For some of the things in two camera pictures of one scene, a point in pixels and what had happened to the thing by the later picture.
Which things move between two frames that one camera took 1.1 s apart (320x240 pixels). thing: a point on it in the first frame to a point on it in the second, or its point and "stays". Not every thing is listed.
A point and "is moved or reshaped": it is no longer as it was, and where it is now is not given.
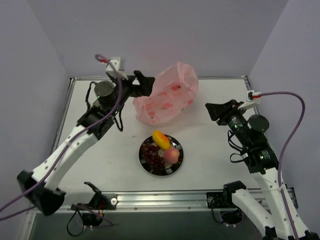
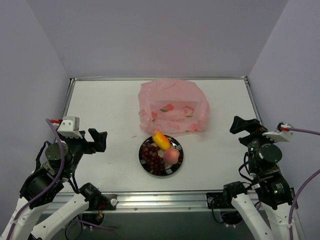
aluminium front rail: [153, 202] stays
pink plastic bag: [174, 91] is moved or reshaped
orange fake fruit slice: [161, 140] stays
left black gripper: [135, 86] to [83, 142]
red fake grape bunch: [149, 153] stays
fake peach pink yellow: [171, 155] stays
